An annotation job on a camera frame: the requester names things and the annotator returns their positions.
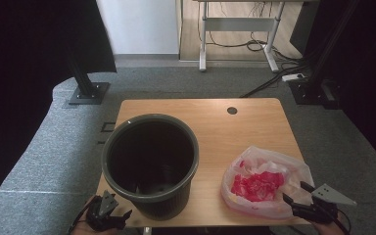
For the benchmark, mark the white power strip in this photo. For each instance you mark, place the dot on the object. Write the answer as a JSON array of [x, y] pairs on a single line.
[[293, 77]]

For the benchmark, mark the person's right hand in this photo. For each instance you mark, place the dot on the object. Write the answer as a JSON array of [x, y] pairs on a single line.
[[333, 228]]

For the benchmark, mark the black curtain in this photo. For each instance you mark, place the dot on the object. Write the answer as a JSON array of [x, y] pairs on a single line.
[[23, 49], [372, 81]]

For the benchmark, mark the dark round table grommet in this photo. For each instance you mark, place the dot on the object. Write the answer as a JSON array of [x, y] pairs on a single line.
[[232, 110]]

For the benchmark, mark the white metal desk frame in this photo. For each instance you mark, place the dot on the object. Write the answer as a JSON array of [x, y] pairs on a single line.
[[238, 24]]

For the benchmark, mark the black metal stand with base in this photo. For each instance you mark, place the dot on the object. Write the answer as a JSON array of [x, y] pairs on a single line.
[[88, 93], [316, 84]]

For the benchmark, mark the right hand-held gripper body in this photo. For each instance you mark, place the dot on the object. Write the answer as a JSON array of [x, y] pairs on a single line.
[[315, 212]]

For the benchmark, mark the dark green plastic trash bin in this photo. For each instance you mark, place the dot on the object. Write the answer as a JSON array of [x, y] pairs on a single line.
[[163, 209]]

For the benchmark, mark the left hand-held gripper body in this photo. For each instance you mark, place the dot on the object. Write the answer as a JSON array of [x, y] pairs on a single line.
[[103, 220]]

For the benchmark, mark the white plastic bag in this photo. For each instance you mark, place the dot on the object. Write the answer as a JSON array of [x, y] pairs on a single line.
[[258, 186]]

